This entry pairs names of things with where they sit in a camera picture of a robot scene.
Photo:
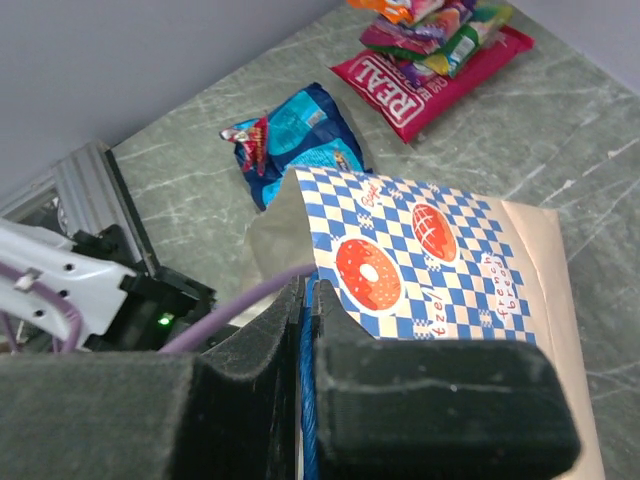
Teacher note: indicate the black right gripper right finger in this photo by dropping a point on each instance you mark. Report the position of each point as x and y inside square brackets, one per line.
[434, 409]

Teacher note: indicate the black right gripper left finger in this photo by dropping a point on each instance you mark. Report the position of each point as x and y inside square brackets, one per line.
[229, 413]

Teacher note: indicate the blue checkered paper bag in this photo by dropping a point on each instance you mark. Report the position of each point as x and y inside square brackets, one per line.
[410, 260]

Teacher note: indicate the small red crunch packet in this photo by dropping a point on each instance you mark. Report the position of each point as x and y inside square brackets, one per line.
[250, 140]

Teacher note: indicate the blue snack bag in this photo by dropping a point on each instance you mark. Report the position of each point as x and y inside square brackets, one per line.
[307, 130]

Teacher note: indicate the red REAL crisps bag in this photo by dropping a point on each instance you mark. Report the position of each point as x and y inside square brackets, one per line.
[376, 78]

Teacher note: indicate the purple Fox's candy bag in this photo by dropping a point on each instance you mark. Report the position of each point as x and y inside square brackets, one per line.
[415, 75]

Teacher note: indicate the green candy bag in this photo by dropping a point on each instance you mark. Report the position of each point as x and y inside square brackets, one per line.
[464, 44]

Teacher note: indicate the red pink candy bag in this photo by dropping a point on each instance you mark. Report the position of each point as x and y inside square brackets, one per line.
[383, 34]

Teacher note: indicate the orange Fox's candy bag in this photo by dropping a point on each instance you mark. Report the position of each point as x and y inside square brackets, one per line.
[405, 12]

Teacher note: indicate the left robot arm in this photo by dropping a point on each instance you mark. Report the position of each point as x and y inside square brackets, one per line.
[87, 292]

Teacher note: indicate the aluminium frame rail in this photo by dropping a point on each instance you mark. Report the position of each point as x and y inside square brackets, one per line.
[85, 198]

